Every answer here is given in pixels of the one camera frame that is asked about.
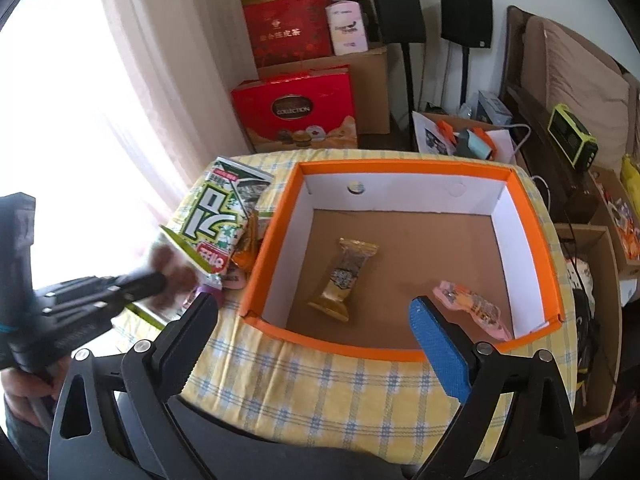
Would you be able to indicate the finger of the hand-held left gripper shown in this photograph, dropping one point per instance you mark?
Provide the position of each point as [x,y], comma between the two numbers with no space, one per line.
[140,285]
[85,312]

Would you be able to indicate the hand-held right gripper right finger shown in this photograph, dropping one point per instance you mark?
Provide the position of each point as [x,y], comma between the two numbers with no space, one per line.
[440,355]

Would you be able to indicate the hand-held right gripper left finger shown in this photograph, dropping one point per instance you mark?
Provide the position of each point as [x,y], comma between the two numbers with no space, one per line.
[192,332]

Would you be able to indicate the pink snack packet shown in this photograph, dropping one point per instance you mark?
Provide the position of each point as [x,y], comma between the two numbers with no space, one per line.
[480,310]

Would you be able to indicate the orange cardboard box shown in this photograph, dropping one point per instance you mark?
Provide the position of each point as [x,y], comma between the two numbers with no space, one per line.
[400,240]

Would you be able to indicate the person's left hand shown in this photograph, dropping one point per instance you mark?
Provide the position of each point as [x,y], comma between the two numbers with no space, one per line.
[25,395]

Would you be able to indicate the small pink candy packet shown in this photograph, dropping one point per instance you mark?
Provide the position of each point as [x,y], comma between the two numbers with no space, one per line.
[232,277]

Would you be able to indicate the orange candy wrapper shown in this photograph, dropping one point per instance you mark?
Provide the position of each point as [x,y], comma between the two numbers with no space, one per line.
[245,250]

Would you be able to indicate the green white seaweed packet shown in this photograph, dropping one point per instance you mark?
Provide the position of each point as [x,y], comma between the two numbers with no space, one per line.
[220,210]

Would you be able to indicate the gold candy wrapper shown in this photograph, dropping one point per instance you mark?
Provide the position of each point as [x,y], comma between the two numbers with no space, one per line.
[342,280]

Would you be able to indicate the yellow plaid tablecloth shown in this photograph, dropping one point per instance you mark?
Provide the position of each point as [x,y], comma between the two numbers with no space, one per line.
[310,385]

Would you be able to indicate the tall open cardboard box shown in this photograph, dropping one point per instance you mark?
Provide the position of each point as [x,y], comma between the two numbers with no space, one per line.
[607,310]

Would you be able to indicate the teal and orange part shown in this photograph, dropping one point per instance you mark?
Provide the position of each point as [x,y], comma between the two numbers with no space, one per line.
[475,145]

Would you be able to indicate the cardboard box of snacks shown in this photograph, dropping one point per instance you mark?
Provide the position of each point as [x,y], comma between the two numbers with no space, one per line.
[612,230]

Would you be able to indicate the white open box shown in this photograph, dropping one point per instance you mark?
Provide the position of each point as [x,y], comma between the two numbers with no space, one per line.
[500,147]

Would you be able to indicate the orange plastic part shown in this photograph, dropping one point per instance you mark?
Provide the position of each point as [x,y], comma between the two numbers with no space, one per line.
[446,132]

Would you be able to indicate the white sheer curtain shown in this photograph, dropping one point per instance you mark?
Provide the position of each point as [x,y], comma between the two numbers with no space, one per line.
[125,60]

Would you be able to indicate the red chocolate gift box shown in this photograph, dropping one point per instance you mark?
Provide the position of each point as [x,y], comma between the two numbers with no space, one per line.
[290,110]

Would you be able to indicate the small white carton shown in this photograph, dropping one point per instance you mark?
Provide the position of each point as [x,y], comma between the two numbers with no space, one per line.
[492,107]

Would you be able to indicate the yellow plastic bag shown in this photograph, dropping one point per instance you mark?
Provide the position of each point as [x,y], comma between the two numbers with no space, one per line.
[631,177]

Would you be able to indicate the brown cardboard box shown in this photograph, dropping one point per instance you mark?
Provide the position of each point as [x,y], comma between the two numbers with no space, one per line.
[372,90]

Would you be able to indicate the red gift box upper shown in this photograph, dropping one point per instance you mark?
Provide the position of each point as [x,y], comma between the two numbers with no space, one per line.
[287,30]

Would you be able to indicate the brown sofa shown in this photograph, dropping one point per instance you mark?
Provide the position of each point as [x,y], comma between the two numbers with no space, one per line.
[525,60]

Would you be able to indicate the beige sofa cushion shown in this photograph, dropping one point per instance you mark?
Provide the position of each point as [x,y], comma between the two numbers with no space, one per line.
[585,75]

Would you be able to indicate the black speaker on stand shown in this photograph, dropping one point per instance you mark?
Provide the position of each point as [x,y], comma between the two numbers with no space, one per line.
[465,15]
[397,10]

